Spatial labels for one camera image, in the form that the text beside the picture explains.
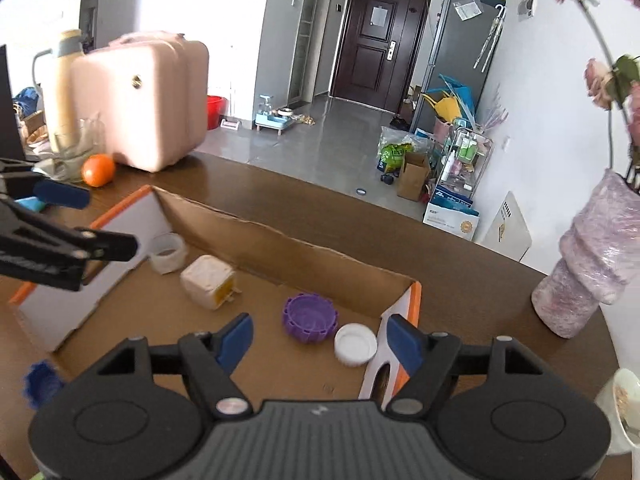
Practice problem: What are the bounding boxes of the white board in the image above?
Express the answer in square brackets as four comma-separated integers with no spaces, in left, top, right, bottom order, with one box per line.
[479,191,532,262]

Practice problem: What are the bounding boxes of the clear glass jar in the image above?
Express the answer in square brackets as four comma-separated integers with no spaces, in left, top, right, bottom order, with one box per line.
[52,117,106,181]

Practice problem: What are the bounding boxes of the white umbrella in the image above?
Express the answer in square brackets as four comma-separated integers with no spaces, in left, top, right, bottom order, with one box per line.
[474,4,506,71]

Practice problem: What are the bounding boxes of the white ceramic cup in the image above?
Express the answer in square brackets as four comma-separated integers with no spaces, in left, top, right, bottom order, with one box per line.
[594,368,640,456]

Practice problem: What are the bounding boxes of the blue pet water fountain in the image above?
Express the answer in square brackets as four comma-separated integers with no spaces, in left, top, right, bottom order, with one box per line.
[255,95,295,133]

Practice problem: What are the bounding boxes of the blue plastic cap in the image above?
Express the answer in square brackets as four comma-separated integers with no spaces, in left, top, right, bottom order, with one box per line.
[22,360,66,411]

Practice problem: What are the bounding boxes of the dark brown door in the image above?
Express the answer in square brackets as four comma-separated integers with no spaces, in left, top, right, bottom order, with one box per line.
[330,0,432,113]

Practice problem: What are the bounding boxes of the small brown carton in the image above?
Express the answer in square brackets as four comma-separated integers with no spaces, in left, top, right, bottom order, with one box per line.
[397,152,432,202]

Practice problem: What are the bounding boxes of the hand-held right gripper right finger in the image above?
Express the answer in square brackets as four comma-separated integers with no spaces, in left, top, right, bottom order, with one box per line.
[385,314,544,419]

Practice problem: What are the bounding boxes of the yellow thermos jug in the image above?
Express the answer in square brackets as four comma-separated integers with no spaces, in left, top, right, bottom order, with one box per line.
[32,29,83,153]

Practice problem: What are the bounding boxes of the blue cloth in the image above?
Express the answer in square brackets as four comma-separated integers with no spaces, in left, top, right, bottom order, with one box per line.
[12,86,43,111]

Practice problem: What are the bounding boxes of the purple plastic cap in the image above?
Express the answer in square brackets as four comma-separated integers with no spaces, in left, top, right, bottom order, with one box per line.
[282,294,340,345]

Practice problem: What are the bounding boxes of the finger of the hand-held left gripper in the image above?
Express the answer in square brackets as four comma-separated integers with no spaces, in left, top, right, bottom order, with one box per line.
[0,199,139,292]
[0,157,92,210]

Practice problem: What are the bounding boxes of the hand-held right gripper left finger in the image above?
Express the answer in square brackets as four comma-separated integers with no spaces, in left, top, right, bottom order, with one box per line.
[95,312,254,421]

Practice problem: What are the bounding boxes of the grey refrigerator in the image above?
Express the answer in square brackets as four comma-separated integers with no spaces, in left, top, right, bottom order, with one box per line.
[410,0,507,133]

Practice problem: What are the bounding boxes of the translucent tape roll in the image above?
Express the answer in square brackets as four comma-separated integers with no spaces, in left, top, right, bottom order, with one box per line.
[148,232,187,275]

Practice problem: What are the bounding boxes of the pink suitcase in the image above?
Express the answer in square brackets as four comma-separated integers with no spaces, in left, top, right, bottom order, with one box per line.
[70,31,210,173]

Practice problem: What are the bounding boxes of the cardboard box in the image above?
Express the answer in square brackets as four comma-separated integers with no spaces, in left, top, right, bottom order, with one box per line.
[7,185,422,411]

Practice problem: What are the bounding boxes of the metal storage trolley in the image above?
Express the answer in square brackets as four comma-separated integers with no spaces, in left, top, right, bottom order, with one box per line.
[432,125,493,201]

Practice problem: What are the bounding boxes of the orange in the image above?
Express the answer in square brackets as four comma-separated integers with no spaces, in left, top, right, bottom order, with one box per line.
[81,154,117,188]

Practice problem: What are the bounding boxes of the white plastic cap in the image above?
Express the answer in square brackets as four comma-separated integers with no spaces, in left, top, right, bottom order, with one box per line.
[334,323,379,367]

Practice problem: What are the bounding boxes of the white and blue carton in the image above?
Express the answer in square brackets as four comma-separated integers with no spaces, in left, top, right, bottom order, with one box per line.
[422,187,481,241]

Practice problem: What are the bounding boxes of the green plastic bag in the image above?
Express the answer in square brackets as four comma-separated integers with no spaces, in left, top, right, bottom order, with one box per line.
[377,126,433,173]

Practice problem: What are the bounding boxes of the purple vase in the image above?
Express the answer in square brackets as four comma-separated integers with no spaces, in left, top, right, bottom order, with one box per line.
[531,169,640,339]

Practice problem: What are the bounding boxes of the pink artificial flowers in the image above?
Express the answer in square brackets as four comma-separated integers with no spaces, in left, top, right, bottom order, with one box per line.
[502,0,640,181]

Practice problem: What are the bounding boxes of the red bucket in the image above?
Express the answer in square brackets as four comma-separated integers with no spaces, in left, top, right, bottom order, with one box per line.
[207,95,227,131]

